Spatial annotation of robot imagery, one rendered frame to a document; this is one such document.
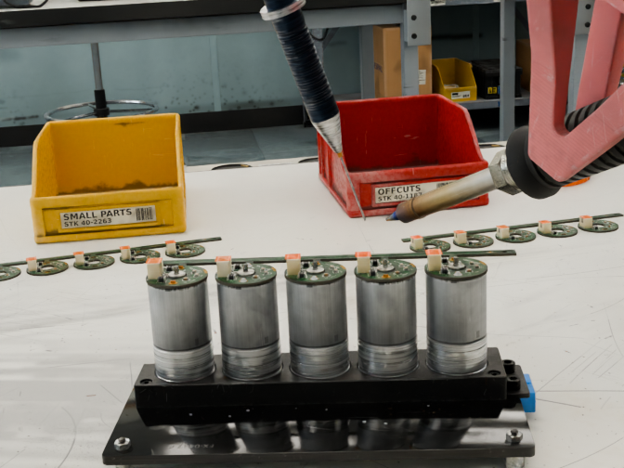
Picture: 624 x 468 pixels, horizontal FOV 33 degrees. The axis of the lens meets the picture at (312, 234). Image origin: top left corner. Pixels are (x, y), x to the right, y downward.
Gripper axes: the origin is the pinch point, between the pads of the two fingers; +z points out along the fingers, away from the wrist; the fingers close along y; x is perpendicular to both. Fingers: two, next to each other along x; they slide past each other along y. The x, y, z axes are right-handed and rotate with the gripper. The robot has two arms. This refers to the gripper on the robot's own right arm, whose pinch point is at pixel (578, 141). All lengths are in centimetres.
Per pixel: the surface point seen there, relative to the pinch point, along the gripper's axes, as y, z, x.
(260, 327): 3.6, 13.3, -6.4
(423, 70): -307, 192, -215
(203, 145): -235, 247, -256
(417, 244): -17.1, 21.9, -13.5
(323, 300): 1.8, 11.4, -5.3
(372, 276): 0.2, 10.2, -4.7
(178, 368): 6.1, 15.8, -7.6
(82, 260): -2.1, 28.6, -25.4
